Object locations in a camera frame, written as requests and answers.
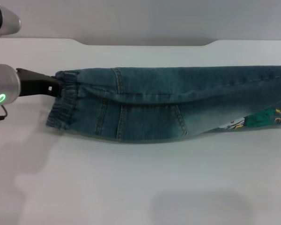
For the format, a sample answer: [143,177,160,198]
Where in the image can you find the blue denim shorts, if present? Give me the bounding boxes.
[45,65,281,144]

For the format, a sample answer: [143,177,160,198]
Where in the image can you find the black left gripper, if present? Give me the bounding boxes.
[15,67,63,98]

